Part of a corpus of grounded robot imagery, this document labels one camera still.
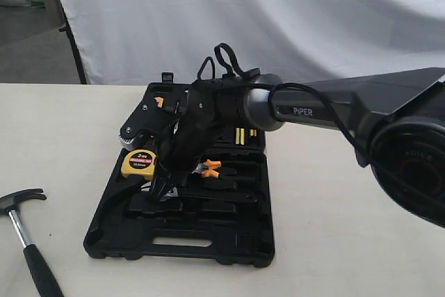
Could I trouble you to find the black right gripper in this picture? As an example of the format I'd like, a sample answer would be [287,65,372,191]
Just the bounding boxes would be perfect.
[120,81,223,202]

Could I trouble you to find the orange handled combination pliers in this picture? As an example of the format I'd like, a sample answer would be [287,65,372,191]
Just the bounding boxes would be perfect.
[194,159,258,186]

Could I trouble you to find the steel claw hammer black grip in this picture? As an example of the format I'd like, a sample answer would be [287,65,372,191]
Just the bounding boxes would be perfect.
[1,188,64,297]

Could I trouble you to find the yellow utility knife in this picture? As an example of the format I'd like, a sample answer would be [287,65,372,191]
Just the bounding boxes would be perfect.
[154,97,164,108]

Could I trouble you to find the long yellow black screwdriver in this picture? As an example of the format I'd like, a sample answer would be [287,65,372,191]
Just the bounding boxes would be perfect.
[235,128,245,145]

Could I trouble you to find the yellow 2m tape measure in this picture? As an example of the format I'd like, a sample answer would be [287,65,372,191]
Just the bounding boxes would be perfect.
[120,150,156,182]

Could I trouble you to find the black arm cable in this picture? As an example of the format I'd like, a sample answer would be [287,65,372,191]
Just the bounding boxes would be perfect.
[196,42,445,207]

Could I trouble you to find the black plastic tool case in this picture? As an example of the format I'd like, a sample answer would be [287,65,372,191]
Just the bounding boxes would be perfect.
[82,72,276,269]

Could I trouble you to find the chrome adjustable wrench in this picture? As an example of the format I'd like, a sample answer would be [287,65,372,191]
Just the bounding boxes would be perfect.
[161,188,258,204]

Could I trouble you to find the white backdrop cloth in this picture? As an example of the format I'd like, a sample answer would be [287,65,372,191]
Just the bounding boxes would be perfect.
[61,0,444,85]

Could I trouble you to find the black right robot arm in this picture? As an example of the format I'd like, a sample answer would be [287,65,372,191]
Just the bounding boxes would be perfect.
[120,67,444,227]

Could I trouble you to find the black backdrop stand pole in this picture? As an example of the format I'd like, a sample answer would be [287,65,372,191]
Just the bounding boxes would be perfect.
[58,5,88,85]

